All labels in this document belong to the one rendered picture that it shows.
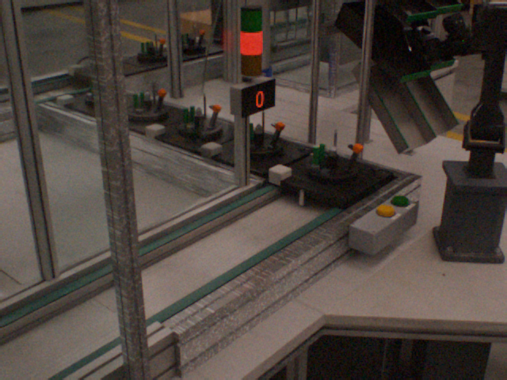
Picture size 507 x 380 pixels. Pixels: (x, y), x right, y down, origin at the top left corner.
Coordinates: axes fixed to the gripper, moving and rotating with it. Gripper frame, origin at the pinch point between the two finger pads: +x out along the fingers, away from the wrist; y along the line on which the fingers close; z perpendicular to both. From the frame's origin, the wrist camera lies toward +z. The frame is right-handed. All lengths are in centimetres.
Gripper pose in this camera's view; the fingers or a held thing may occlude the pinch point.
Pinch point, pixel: (433, 47)
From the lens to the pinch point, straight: 190.6
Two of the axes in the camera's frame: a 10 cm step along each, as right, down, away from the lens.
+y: -7.8, 2.7, -5.6
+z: -1.6, -9.6, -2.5
